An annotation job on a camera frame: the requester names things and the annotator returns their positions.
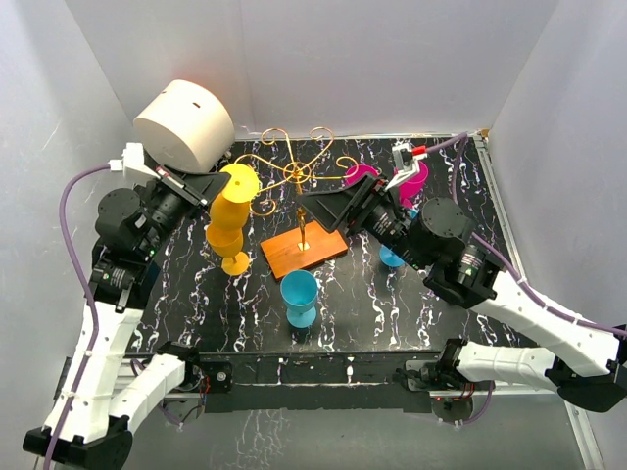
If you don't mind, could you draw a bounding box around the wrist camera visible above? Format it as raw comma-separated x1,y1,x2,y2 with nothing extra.
387,143,427,189
108,142,169,185

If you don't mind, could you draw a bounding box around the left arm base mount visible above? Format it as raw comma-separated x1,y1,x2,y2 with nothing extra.
131,341,233,397

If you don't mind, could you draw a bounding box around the aluminium table frame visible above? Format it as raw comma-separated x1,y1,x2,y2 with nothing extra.
53,129,608,470

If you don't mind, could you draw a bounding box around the blue wine glass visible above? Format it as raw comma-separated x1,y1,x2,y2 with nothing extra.
280,270,318,329
379,208,420,268

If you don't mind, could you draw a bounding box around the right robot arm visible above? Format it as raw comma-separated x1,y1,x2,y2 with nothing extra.
297,174,626,413

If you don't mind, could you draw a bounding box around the yellow wine glass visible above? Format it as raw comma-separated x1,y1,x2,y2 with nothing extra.
210,164,260,231
206,222,250,276

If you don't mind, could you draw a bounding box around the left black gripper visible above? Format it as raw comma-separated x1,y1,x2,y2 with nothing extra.
139,163,232,256

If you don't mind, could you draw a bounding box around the right magenta wine glass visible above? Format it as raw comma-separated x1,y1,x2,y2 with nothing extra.
399,161,429,208

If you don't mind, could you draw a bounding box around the gold wire wine glass rack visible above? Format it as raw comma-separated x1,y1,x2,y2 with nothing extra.
229,126,357,281

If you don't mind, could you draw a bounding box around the white cylindrical container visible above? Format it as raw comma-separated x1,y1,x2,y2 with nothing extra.
133,79,235,173

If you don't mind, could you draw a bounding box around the left magenta wine glass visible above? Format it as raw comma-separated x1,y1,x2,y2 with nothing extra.
344,164,379,186

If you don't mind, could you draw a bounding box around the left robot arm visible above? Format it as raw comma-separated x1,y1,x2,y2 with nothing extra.
23,166,230,469

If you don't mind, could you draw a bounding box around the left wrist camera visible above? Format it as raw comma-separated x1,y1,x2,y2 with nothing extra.
108,142,169,185

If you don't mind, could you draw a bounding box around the magenta wine glass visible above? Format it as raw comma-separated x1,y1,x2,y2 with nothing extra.
399,161,429,208
344,164,379,186

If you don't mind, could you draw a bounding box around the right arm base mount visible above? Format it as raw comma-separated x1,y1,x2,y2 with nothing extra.
393,359,492,399

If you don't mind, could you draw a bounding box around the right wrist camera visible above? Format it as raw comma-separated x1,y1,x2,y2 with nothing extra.
387,143,427,189

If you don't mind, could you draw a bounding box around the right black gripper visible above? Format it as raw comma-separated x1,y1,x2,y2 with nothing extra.
297,173,430,272

